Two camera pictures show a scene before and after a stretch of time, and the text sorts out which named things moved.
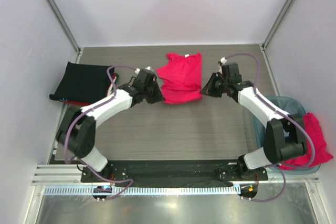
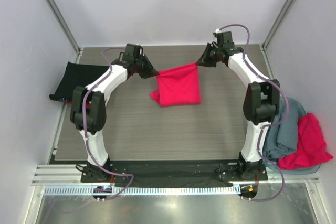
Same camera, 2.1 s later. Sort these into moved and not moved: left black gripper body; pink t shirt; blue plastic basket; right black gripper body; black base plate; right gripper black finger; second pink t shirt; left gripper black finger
Moved: left black gripper body; left gripper black finger; right black gripper body; pink t shirt; right gripper black finger
Not moved: blue plastic basket; second pink t shirt; black base plate
